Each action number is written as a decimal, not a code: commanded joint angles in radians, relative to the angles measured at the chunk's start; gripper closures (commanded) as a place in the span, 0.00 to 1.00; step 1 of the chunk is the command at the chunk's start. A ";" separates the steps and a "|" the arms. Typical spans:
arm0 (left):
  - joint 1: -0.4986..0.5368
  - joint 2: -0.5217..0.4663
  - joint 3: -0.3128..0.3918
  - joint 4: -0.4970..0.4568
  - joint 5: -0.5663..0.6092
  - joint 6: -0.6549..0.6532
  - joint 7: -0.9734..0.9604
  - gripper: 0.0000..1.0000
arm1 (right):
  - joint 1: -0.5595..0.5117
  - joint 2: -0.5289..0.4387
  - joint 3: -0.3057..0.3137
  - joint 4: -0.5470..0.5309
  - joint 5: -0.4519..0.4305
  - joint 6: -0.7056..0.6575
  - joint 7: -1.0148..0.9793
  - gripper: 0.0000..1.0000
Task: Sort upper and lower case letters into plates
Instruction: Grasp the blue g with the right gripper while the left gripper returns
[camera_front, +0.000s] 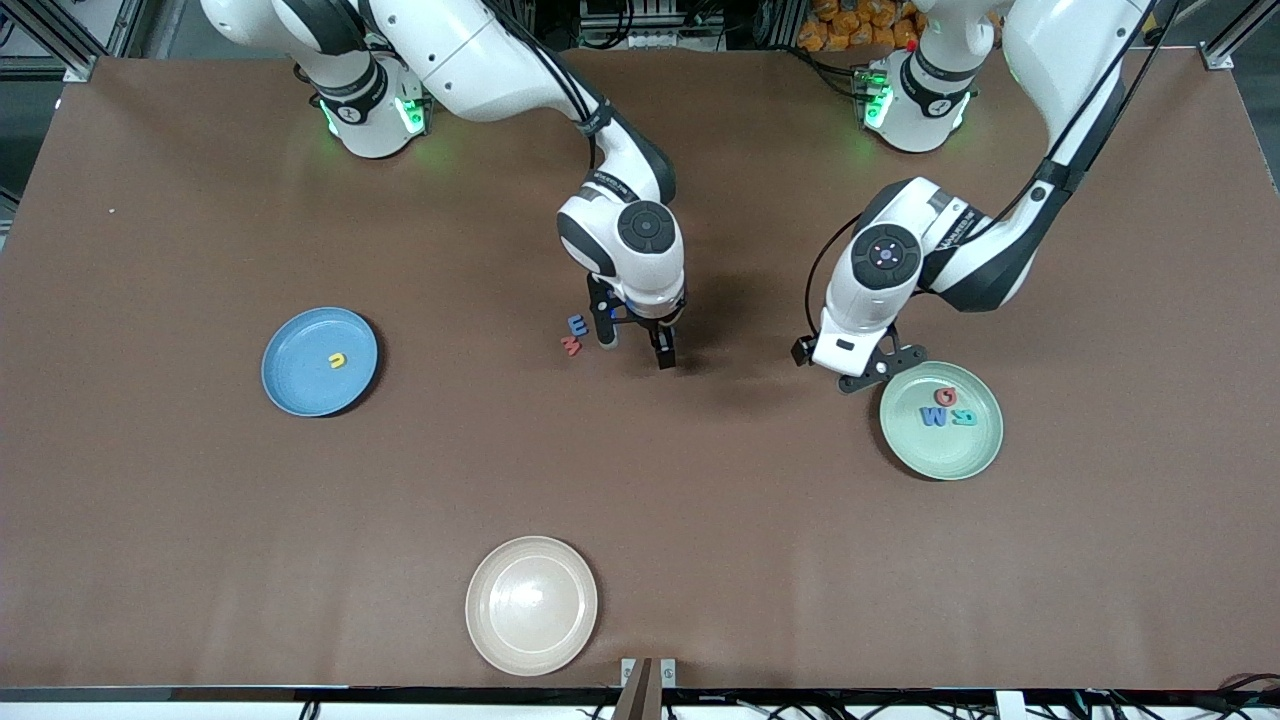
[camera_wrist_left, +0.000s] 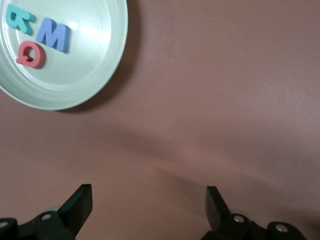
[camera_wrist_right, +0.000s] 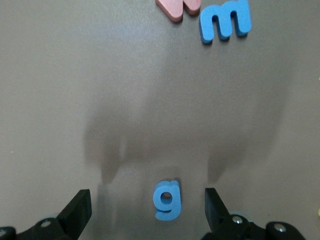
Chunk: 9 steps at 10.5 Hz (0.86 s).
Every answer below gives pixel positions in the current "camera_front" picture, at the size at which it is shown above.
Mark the blue foam letter E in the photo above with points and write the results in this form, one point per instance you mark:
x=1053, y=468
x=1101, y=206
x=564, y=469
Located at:
x=577, y=324

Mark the teal foam letter R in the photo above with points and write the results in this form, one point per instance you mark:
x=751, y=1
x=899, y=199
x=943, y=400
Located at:
x=966, y=418

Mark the grey equipment rack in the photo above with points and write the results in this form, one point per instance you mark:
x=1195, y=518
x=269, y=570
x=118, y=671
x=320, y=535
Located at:
x=650, y=20

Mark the aluminium frame post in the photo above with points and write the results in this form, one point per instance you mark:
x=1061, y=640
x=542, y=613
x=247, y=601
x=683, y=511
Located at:
x=75, y=62
x=1220, y=55

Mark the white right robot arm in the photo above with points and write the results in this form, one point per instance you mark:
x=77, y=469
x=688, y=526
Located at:
x=460, y=50

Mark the beige round plate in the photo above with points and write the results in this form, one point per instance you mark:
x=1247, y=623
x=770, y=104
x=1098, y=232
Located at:
x=531, y=605

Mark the red foam letter Q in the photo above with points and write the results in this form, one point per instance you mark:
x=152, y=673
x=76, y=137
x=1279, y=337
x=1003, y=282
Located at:
x=938, y=397

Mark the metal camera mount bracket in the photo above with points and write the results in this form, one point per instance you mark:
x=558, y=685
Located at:
x=640, y=700

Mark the pale green round plate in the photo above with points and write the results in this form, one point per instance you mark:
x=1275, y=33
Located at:
x=940, y=455

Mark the blue round plate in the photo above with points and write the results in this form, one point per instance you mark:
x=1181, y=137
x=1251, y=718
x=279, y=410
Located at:
x=320, y=385

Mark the blue foam letter W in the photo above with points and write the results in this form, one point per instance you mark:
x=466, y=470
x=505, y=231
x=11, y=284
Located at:
x=933, y=417

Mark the orange snack bags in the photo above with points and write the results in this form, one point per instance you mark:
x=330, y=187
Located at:
x=840, y=30

